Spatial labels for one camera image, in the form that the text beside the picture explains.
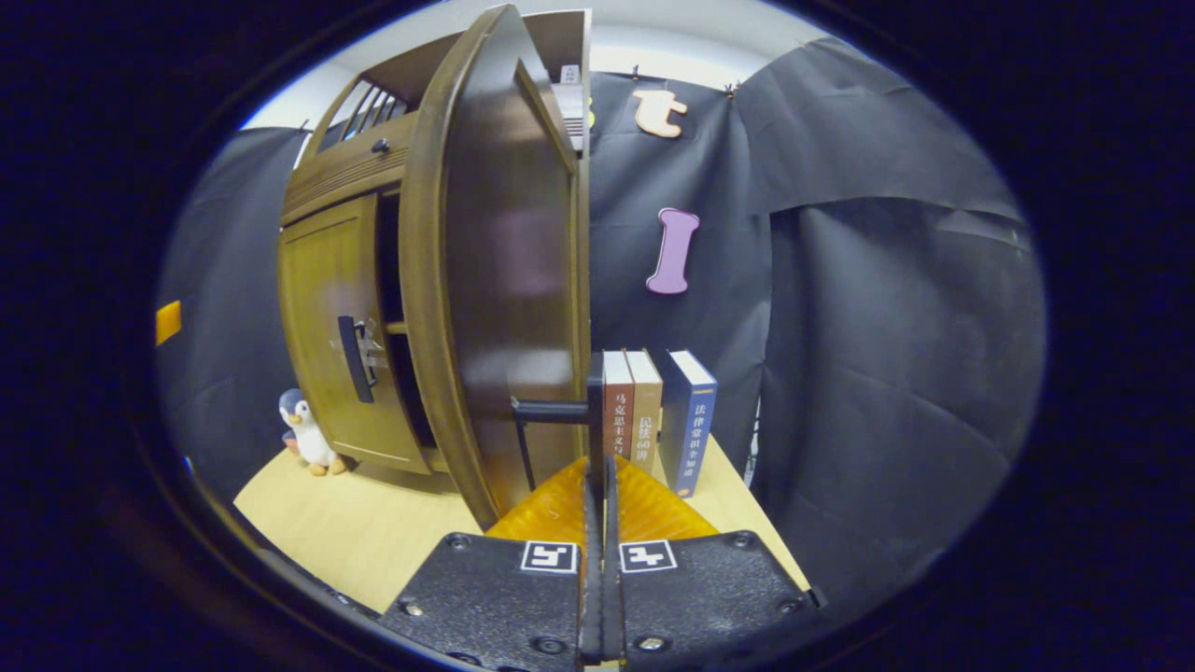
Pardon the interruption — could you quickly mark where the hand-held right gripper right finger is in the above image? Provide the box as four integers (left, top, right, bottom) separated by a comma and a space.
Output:
603, 455, 828, 668

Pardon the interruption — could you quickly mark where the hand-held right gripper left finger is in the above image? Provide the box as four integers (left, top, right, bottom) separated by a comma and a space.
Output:
381, 457, 604, 668

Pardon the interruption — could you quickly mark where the wooden shoe cabinet door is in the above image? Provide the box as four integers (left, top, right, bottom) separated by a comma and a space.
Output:
278, 193, 432, 475
400, 5, 604, 531

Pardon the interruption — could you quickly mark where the wooden double-door shoe cabinet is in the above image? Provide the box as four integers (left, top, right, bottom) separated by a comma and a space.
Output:
278, 5, 595, 531

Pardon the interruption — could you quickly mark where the blue book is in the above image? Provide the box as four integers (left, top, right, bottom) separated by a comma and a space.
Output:
659, 350, 719, 499

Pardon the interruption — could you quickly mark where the penguin plush toy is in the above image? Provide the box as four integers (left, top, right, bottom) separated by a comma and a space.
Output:
278, 388, 348, 477

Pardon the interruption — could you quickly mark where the tan book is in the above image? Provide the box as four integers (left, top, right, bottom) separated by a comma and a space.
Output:
624, 350, 665, 473

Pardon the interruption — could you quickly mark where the red-brown book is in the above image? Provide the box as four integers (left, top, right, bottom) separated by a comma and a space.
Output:
602, 350, 637, 463

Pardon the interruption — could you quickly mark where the wooden drawer with black knob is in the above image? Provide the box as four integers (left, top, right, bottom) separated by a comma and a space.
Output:
282, 112, 419, 225

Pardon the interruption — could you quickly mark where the black backdrop cloth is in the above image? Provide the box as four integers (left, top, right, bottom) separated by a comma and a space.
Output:
154, 37, 1047, 608

